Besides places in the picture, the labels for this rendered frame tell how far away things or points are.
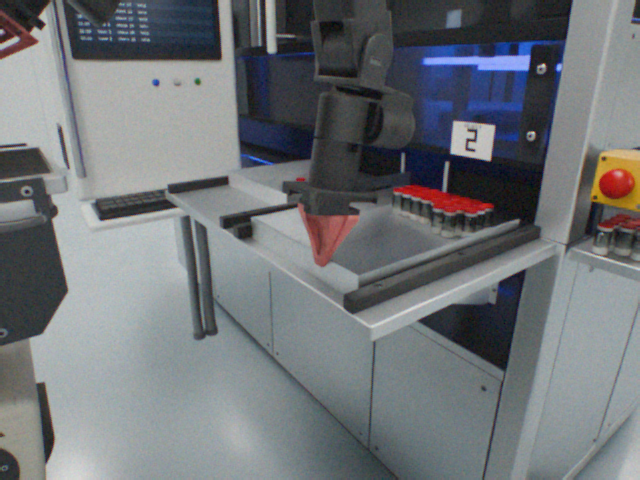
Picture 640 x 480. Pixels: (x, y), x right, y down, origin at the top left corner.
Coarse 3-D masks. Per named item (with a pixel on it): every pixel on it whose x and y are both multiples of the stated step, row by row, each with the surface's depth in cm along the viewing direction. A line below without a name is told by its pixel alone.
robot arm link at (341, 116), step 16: (320, 96) 48; (336, 96) 46; (352, 96) 47; (368, 96) 50; (320, 112) 48; (336, 112) 46; (352, 112) 46; (368, 112) 51; (320, 128) 48; (336, 128) 47; (352, 128) 47; (368, 128) 51
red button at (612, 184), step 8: (616, 168) 57; (608, 176) 56; (616, 176) 55; (624, 176) 55; (632, 176) 55; (600, 184) 57; (608, 184) 56; (616, 184) 55; (624, 184) 55; (632, 184) 55; (608, 192) 57; (616, 192) 56; (624, 192) 55
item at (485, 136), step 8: (456, 128) 78; (464, 128) 76; (472, 128) 75; (480, 128) 74; (488, 128) 73; (456, 136) 78; (464, 136) 77; (472, 136) 75; (480, 136) 74; (488, 136) 73; (456, 144) 79; (464, 144) 77; (472, 144) 76; (480, 144) 75; (488, 144) 73; (456, 152) 79; (464, 152) 78; (472, 152) 76; (480, 152) 75; (488, 152) 74; (488, 160) 74
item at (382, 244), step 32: (384, 192) 84; (256, 224) 67; (288, 224) 73; (384, 224) 75; (416, 224) 75; (512, 224) 67; (288, 256) 61; (352, 256) 62; (384, 256) 62; (416, 256) 54; (352, 288) 50
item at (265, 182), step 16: (304, 160) 112; (240, 176) 96; (256, 176) 105; (272, 176) 108; (288, 176) 110; (304, 176) 110; (368, 176) 110; (384, 176) 95; (400, 176) 98; (256, 192) 91; (272, 192) 85
